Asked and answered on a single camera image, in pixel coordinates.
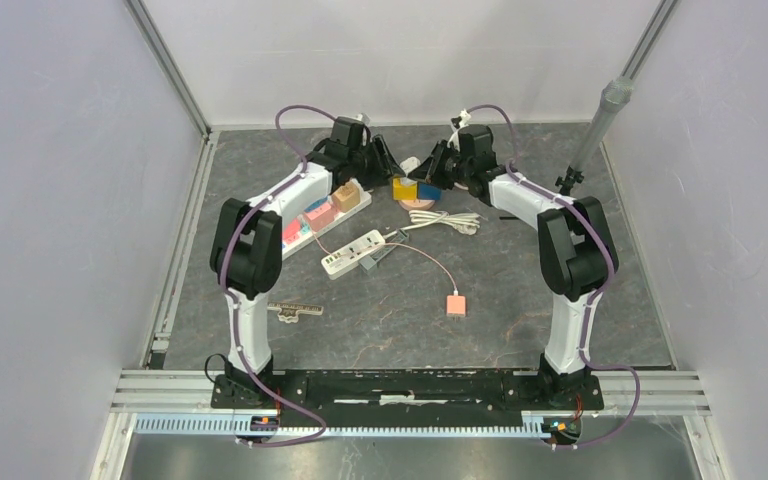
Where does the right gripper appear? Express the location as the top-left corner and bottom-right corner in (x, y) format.
(411, 140), (472, 191)

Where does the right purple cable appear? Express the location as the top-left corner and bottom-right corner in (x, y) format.
(463, 104), (642, 452)

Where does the tan wooden cube plug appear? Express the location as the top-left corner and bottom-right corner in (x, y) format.
(331, 181), (361, 213)

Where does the long white power strip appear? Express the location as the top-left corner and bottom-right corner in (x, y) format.
(282, 180), (372, 260)

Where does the white bundled cable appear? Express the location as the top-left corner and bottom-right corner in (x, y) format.
(398, 209), (483, 238)

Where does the white cable duct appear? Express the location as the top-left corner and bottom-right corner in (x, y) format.
(133, 413), (575, 440)

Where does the small white power strip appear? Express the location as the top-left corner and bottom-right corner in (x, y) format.
(321, 229), (386, 280)

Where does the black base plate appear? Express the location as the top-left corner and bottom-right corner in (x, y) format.
(211, 368), (604, 427)

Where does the white square plug adapter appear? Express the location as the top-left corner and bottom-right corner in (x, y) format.
(399, 157), (422, 177)

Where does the blue plug adapter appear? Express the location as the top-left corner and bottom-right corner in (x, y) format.
(305, 197), (328, 212)

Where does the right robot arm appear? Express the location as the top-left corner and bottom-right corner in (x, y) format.
(408, 125), (618, 408)

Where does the thin pink charger cable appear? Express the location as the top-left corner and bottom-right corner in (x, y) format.
(307, 228), (459, 298)

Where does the pink round socket base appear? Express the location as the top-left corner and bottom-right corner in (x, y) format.
(398, 199), (435, 211)

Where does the yellow cube socket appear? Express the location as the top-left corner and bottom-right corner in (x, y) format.
(392, 177), (419, 202)

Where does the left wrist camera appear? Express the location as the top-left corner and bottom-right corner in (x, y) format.
(353, 113), (371, 127)

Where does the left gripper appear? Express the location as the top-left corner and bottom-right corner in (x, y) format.
(348, 135), (406, 193)

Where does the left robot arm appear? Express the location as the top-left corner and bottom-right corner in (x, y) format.
(210, 116), (403, 408)

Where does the purple cable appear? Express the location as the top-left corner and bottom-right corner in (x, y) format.
(218, 104), (359, 449)
(463, 104), (642, 452)

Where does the pink square plug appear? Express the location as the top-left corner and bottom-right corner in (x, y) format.
(303, 201), (338, 232)

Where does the small pink charger plug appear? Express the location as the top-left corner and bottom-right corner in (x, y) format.
(445, 293), (467, 318)

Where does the blue cube socket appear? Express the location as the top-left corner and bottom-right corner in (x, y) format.
(417, 183), (442, 202)

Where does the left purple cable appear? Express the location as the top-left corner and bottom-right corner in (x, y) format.
(218, 104), (359, 449)

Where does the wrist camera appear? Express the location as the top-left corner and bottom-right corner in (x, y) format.
(353, 113), (371, 127)
(448, 109), (471, 151)

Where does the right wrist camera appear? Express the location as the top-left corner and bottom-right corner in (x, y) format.
(448, 109), (471, 151)

